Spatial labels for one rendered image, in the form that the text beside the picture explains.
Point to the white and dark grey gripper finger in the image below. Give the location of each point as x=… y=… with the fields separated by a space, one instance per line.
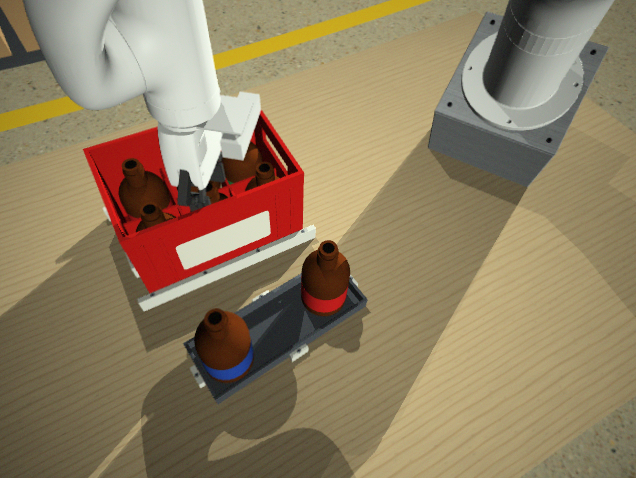
x=218 y=173
x=186 y=197

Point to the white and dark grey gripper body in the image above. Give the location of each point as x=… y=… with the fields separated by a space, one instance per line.
x=190 y=149

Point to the red bottle crate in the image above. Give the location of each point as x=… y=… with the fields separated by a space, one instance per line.
x=196 y=241

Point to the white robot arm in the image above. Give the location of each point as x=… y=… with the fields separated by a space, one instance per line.
x=163 y=47

